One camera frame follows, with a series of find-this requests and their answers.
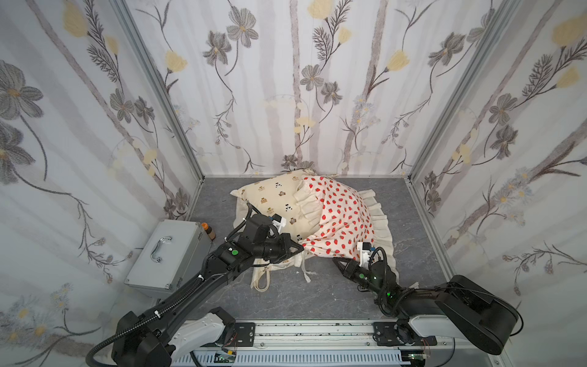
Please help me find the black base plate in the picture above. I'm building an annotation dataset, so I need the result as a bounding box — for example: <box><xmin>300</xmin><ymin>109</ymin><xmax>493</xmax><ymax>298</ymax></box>
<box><xmin>215</xmin><ymin>322</ymin><xmax>256</xmax><ymax>348</ymax></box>
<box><xmin>372</xmin><ymin>320</ymin><xmax>438</xmax><ymax>347</ymax></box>

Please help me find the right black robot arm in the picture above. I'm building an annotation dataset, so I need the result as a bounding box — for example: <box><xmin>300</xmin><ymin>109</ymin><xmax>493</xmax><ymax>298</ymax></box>
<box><xmin>333</xmin><ymin>248</ymin><xmax>524</xmax><ymax>356</ymax></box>

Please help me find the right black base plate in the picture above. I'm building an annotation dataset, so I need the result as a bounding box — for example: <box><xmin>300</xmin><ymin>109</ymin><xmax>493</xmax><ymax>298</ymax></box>
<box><xmin>372</xmin><ymin>320</ymin><xmax>438</xmax><ymax>347</ymax></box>

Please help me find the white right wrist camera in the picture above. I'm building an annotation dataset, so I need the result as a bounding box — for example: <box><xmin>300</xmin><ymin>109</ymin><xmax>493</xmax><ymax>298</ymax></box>
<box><xmin>357</xmin><ymin>242</ymin><xmax>375</xmax><ymax>268</ymax></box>

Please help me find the orange capped small bottle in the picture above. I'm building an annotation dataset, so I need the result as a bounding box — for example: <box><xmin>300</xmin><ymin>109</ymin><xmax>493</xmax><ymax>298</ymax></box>
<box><xmin>202</xmin><ymin>223</ymin><xmax>216</xmax><ymax>241</ymax></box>

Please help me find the red strawberry print pillow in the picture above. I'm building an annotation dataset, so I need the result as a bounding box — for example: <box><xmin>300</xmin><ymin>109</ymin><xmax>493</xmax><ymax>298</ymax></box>
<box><xmin>294</xmin><ymin>176</ymin><xmax>399</xmax><ymax>275</ymax></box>

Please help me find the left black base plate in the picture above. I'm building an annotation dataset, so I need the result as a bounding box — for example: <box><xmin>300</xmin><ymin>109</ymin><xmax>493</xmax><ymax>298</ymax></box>
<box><xmin>215</xmin><ymin>322</ymin><xmax>256</xmax><ymax>348</ymax></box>

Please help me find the aluminium mounting rail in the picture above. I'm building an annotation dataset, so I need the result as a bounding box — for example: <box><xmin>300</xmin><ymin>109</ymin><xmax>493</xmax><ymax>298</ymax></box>
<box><xmin>172</xmin><ymin>321</ymin><xmax>506</xmax><ymax>366</ymax></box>

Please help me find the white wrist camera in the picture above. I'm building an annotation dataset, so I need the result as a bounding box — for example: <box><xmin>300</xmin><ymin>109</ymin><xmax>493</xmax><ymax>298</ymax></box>
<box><xmin>357</xmin><ymin>242</ymin><xmax>375</xmax><ymax>268</ymax></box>
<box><xmin>271</xmin><ymin>214</ymin><xmax>287</xmax><ymax>234</ymax></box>

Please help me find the silver metal case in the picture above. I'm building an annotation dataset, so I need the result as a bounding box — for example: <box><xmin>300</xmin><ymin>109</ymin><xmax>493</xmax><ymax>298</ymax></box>
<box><xmin>125</xmin><ymin>220</ymin><xmax>212</xmax><ymax>299</ymax></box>

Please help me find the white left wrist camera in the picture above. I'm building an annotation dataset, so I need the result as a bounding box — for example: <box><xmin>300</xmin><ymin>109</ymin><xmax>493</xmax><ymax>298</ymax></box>
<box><xmin>271</xmin><ymin>214</ymin><xmax>287</xmax><ymax>234</ymax></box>

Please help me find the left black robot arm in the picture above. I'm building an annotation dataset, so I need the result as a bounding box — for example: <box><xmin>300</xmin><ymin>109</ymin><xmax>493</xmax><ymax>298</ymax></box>
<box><xmin>86</xmin><ymin>205</ymin><xmax>304</xmax><ymax>366</ymax></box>

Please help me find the cream bear print pillow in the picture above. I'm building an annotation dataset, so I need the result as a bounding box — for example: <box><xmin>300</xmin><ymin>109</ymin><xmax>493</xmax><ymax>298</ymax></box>
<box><xmin>230</xmin><ymin>170</ymin><xmax>322</xmax><ymax>292</ymax></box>

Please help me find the small green circuit board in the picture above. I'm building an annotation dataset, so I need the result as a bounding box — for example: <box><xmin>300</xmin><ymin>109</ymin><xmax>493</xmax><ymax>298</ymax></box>
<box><xmin>214</xmin><ymin>350</ymin><xmax>237</xmax><ymax>364</ymax></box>

